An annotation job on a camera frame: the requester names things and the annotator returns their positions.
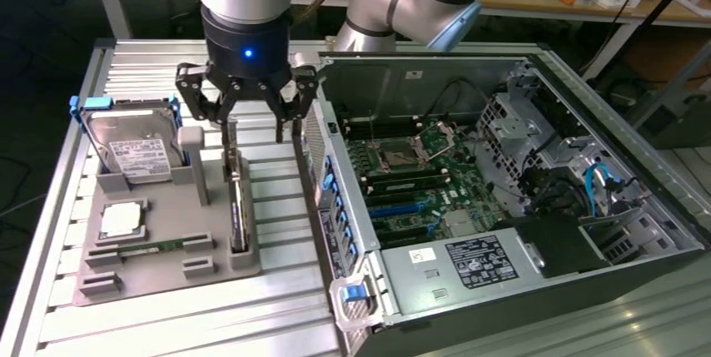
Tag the grey plastic parts rack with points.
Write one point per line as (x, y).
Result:
(166, 215)

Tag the thin metal locking lever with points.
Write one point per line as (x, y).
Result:
(371, 128)

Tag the grey metal stand leg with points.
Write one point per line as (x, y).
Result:
(672, 88)

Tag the blue expansion slot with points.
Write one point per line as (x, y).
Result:
(393, 210)

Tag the silver CPU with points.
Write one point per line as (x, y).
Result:
(121, 219)

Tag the green RAM stick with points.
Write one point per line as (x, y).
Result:
(161, 244)

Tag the silver chipset heatsink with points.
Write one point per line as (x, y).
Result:
(457, 224)

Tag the CPU socket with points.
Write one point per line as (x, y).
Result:
(396, 157)

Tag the black RAM stick with label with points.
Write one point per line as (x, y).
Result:
(405, 185)

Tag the long black expansion slot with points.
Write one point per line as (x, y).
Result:
(391, 199)

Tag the black RAM slot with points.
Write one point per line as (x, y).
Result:
(400, 172)

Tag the green motherboard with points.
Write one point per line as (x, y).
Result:
(460, 190)

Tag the blue case release latch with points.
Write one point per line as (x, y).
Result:
(352, 294)

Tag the blue card retention latch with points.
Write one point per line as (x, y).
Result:
(347, 234)
(327, 165)
(340, 218)
(351, 251)

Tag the black plastic shroud box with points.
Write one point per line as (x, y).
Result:
(555, 244)

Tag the low profile graphics card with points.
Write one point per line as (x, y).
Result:
(238, 207)

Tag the grey perforated disk bay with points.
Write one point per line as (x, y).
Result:
(511, 124)

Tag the hard disk in blue carrier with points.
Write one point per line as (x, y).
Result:
(138, 153)

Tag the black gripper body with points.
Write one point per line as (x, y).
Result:
(246, 49)

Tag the metal socket cover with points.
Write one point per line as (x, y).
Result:
(439, 140)

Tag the grey power supply unit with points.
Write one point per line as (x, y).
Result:
(483, 265)

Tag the grey metal disk bay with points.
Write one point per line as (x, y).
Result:
(639, 232)

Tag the open black PC case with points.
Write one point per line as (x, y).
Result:
(555, 311)

